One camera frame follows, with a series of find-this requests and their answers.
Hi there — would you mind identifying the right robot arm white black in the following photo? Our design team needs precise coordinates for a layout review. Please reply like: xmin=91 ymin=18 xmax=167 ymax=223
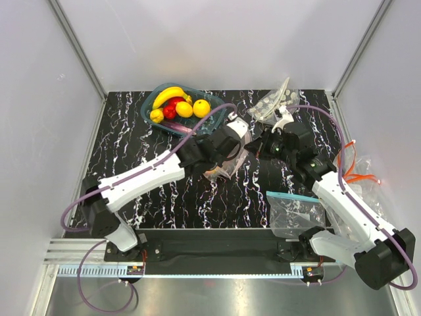
xmin=245 ymin=122 xmax=418 ymax=290

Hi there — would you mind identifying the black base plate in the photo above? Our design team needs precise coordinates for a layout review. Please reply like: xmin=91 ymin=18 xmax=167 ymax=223
xmin=104 ymin=228 xmax=320 ymax=272

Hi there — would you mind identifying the blue zip top bag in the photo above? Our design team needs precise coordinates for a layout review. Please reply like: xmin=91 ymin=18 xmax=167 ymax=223
xmin=266 ymin=191 xmax=326 ymax=239

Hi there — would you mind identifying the clear bag with white pieces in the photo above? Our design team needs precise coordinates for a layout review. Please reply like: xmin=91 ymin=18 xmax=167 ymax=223
xmin=248 ymin=77 xmax=300 ymax=125

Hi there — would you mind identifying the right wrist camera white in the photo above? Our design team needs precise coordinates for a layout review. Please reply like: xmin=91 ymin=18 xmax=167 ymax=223
xmin=272 ymin=105 xmax=294 ymax=133

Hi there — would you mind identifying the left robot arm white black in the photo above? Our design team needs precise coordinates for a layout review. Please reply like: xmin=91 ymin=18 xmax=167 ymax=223
xmin=80 ymin=122 xmax=247 ymax=261

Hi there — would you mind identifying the pink zip top bag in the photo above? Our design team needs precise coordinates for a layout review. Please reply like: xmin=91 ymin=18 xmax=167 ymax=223
xmin=203 ymin=126 xmax=251 ymax=180

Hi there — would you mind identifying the white cable duct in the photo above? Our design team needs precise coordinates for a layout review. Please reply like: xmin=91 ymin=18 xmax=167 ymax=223
xmin=57 ymin=263 xmax=305 ymax=279

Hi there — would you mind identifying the red pepper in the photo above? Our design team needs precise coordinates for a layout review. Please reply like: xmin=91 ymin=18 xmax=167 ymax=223
xmin=163 ymin=97 xmax=185 ymax=120

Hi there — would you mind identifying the yellow banana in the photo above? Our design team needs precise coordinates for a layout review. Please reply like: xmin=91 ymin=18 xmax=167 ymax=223
xmin=152 ymin=86 xmax=193 ymax=110

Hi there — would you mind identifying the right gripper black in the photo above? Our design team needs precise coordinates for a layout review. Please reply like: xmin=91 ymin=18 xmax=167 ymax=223
xmin=244 ymin=126 xmax=296 ymax=165

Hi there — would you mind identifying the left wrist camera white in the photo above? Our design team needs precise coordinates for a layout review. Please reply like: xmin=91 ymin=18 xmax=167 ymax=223
xmin=227 ymin=118 xmax=249 ymax=139

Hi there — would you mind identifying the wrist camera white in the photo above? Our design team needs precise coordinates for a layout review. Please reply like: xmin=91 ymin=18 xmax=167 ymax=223
xmin=227 ymin=118 xmax=249 ymax=139
xmin=272 ymin=105 xmax=294 ymax=133

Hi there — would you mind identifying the orange zip top bag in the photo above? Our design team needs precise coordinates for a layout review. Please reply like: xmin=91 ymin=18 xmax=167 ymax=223
xmin=334 ymin=140 xmax=382 ymax=208

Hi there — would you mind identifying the orange fruit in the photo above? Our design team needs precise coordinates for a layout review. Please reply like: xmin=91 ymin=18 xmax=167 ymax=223
xmin=193 ymin=99 xmax=211 ymax=119

